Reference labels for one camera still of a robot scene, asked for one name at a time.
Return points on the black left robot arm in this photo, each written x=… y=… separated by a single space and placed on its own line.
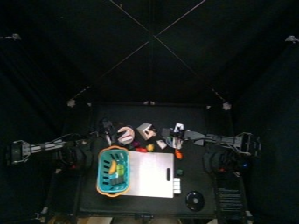
x=42 y=146

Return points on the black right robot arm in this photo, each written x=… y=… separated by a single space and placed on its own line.
x=221 y=139

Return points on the green toy pea pod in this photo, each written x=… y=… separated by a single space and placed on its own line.
x=120 y=169

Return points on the white cutting board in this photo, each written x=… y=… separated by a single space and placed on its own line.
x=150 y=175

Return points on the white wedge toy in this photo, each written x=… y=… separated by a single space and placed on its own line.
x=161 y=143

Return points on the small black box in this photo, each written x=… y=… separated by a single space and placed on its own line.
x=165 y=132

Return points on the orange toy carrot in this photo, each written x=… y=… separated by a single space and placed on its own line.
x=178 y=153

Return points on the yellow toy fruit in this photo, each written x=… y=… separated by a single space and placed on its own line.
x=149 y=147

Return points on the purple toy piece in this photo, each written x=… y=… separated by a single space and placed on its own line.
x=136 y=143

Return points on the grey white small box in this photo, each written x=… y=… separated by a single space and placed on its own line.
x=145 y=131

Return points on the red toy pepper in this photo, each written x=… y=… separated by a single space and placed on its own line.
x=140 y=149

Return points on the yellow toy banana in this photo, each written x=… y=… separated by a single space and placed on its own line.
x=112 y=167

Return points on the small dark green toy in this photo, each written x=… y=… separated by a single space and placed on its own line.
x=178 y=172

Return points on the teal basket with orange rim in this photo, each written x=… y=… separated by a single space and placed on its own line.
x=113 y=171

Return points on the dark toy in basket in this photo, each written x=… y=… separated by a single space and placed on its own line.
x=114 y=181

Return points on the white block stack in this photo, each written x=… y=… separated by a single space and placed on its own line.
x=176 y=185

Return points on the black round disc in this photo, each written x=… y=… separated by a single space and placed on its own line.
x=193 y=201

